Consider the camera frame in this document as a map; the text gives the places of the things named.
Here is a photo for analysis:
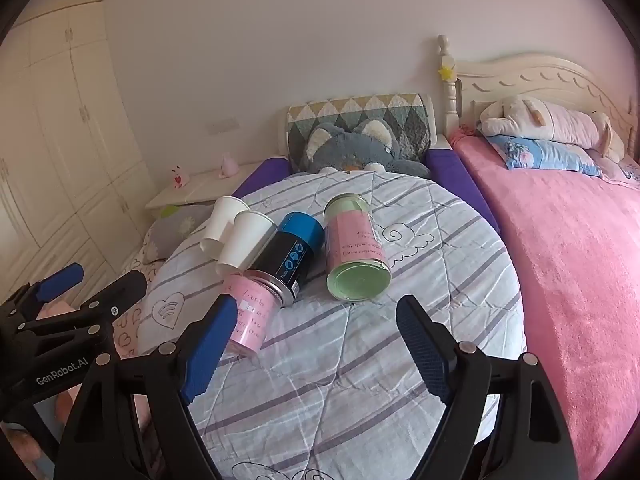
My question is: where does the cream wooden headboard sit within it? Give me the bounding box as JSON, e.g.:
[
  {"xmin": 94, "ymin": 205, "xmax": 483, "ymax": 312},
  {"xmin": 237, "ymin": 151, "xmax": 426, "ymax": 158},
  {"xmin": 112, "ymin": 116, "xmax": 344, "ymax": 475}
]
[{"xmin": 437, "ymin": 35, "xmax": 639, "ymax": 152}]

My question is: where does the black and blue can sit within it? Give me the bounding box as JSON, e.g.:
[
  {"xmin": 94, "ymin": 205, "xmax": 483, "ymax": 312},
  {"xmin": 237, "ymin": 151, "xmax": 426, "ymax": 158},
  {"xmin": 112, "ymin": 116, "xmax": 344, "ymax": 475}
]
[{"xmin": 244, "ymin": 211, "xmax": 324, "ymax": 307}]

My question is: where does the white nightstand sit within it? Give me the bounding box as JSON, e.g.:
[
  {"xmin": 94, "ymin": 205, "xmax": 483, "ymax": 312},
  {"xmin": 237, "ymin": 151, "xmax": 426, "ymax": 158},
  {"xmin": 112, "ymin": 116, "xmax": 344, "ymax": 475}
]
[{"xmin": 145, "ymin": 162, "xmax": 260, "ymax": 211}]

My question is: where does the green can with pink label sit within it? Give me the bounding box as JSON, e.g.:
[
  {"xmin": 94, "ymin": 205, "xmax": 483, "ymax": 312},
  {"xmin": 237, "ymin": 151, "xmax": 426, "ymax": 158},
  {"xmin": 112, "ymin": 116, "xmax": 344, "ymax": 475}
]
[{"xmin": 323, "ymin": 193, "xmax": 392, "ymax": 302}]

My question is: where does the small pink rabbit lamp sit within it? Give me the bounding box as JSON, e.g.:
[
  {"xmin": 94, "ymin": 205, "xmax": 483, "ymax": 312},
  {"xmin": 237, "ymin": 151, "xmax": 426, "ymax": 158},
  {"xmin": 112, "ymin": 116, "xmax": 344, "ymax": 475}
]
[{"xmin": 218, "ymin": 154, "xmax": 240, "ymax": 179}]

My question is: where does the cream wardrobe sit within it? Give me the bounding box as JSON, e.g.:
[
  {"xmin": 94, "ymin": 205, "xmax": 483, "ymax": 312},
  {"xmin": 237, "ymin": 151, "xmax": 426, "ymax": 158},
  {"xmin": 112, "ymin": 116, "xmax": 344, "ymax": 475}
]
[{"xmin": 1, "ymin": 1, "xmax": 156, "ymax": 306}]

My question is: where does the grey plush cat toy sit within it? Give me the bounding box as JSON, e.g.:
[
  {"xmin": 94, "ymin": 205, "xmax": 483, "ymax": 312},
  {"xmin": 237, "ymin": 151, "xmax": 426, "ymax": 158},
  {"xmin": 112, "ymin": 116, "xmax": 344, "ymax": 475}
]
[{"xmin": 299, "ymin": 119, "xmax": 431, "ymax": 179}]

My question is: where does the small pink heart figurine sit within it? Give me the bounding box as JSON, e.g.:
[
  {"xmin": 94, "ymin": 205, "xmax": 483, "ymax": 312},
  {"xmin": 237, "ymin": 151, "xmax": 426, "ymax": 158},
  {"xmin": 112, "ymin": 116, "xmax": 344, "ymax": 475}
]
[{"xmin": 171, "ymin": 165, "xmax": 190, "ymax": 188}]

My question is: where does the purple bed bumper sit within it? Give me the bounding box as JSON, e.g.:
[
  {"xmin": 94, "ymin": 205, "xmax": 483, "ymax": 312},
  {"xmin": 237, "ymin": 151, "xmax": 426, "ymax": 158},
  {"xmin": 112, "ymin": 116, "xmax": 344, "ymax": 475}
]
[{"xmin": 423, "ymin": 148, "xmax": 501, "ymax": 235}]

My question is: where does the diamond-patterned quilted headboard cover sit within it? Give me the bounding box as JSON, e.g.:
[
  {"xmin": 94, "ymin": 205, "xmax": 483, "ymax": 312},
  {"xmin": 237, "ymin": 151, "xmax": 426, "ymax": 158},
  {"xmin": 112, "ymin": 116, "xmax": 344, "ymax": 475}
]
[{"xmin": 279, "ymin": 93, "xmax": 437, "ymax": 171}]

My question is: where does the pink fleece blanket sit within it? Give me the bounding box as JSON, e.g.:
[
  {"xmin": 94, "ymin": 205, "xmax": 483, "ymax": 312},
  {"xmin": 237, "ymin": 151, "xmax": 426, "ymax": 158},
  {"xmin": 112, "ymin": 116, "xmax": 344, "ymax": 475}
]
[{"xmin": 449, "ymin": 130, "xmax": 639, "ymax": 479}]

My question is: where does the yellow star ornament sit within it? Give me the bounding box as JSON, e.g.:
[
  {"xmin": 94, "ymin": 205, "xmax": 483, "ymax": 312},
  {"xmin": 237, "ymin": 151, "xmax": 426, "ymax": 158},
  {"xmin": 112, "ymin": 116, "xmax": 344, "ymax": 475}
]
[{"xmin": 438, "ymin": 66, "xmax": 457, "ymax": 82}]

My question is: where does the blue cartoon pillow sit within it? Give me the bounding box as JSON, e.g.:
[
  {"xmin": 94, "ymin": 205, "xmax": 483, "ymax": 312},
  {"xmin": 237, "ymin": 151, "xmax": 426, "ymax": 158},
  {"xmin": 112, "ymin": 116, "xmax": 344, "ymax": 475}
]
[{"xmin": 487, "ymin": 136, "xmax": 601, "ymax": 177}]

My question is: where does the grey flower cushion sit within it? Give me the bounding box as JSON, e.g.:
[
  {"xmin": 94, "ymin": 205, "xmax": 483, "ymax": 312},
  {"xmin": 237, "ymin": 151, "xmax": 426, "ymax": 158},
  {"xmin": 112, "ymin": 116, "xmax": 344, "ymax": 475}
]
[{"xmin": 142, "ymin": 204, "xmax": 214, "ymax": 264}]

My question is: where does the white paper cup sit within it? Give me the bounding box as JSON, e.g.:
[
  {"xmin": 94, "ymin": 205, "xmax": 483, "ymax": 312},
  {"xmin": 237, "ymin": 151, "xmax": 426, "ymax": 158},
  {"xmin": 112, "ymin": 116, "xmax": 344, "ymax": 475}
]
[
  {"xmin": 216, "ymin": 210, "xmax": 277, "ymax": 278},
  {"xmin": 200, "ymin": 196, "xmax": 250, "ymax": 259}
]

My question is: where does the white and pink plush dog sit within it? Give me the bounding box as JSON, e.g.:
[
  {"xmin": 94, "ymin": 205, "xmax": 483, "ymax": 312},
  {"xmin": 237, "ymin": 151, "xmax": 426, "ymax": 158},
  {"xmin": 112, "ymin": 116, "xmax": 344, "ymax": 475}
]
[{"xmin": 480, "ymin": 94, "xmax": 626, "ymax": 162}]

